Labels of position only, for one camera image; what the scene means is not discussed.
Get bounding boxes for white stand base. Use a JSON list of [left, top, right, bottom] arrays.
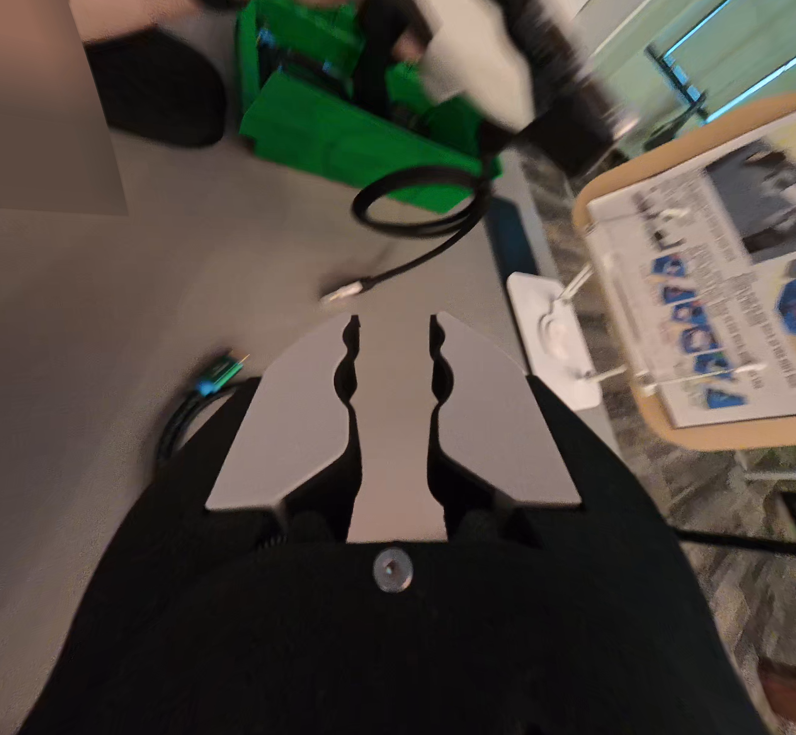
[[507, 268, 612, 411]]

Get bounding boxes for black cable with silver plug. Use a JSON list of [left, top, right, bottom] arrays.
[[320, 113, 501, 308]]

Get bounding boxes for green plastic bin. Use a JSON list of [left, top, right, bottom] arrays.
[[237, 0, 506, 214]]

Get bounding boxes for black mat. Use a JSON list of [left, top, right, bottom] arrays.
[[485, 194, 543, 289]]

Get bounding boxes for braided hdmi cable green plugs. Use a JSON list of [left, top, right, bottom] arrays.
[[155, 352, 257, 477]]

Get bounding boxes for instruction sheet on stand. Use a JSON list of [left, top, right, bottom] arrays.
[[571, 93, 796, 451]]

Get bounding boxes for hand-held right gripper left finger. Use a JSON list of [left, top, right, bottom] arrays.
[[206, 315, 363, 514]]

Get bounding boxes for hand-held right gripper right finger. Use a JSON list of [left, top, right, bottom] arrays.
[[426, 311, 584, 512]]

